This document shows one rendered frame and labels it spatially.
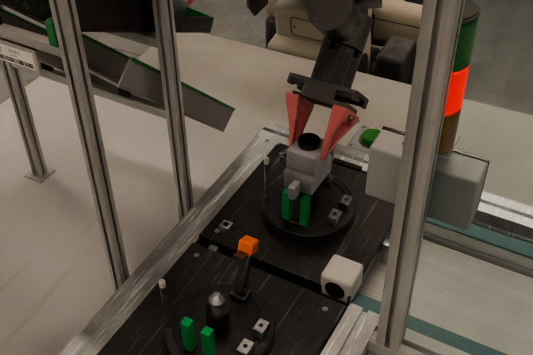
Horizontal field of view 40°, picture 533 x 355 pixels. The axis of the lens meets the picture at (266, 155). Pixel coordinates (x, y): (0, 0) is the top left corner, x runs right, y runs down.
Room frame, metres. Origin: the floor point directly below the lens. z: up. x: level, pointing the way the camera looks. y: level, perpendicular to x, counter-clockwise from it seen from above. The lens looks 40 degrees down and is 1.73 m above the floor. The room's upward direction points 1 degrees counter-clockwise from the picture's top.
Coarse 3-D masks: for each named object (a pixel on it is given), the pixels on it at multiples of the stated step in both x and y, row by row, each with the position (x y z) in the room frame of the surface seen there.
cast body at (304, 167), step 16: (304, 144) 0.76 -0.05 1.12; (320, 144) 0.77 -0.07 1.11; (288, 160) 0.76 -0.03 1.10; (304, 160) 0.75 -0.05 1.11; (320, 160) 0.75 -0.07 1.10; (288, 176) 0.75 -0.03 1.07; (304, 176) 0.74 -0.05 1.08; (320, 176) 0.75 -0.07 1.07; (288, 192) 0.73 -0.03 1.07; (304, 192) 0.74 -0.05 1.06
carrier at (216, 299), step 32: (192, 256) 0.70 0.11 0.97; (224, 256) 0.70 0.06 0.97; (160, 288) 0.56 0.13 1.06; (192, 288) 0.64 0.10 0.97; (224, 288) 0.62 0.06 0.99; (256, 288) 0.64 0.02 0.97; (288, 288) 0.64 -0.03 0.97; (128, 320) 0.59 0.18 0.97; (160, 320) 0.59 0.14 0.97; (192, 320) 0.53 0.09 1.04; (224, 320) 0.55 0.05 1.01; (256, 320) 0.57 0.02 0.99; (288, 320) 0.59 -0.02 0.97; (320, 320) 0.59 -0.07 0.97; (128, 352) 0.54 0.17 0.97; (160, 352) 0.54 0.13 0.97; (192, 352) 0.53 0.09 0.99; (224, 352) 0.53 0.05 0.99; (256, 352) 0.52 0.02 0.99; (288, 352) 0.54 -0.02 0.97; (320, 352) 0.55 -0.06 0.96
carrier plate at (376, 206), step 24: (336, 168) 0.89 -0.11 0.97; (240, 192) 0.83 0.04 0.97; (360, 192) 0.83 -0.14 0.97; (216, 216) 0.78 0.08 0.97; (240, 216) 0.78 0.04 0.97; (360, 216) 0.77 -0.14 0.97; (384, 216) 0.77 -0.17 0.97; (216, 240) 0.73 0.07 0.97; (264, 240) 0.73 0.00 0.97; (336, 240) 0.73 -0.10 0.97; (360, 240) 0.73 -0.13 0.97; (264, 264) 0.69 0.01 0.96; (288, 264) 0.68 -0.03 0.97; (312, 264) 0.68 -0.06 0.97; (312, 288) 0.65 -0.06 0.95
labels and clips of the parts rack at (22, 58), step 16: (0, 16) 0.76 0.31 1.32; (48, 32) 0.71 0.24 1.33; (0, 48) 0.75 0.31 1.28; (16, 48) 0.73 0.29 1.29; (16, 64) 0.74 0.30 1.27; (32, 64) 0.72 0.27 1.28; (64, 80) 0.94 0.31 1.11; (112, 96) 0.90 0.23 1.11; (128, 96) 0.89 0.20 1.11; (160, 112) 0.86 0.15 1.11
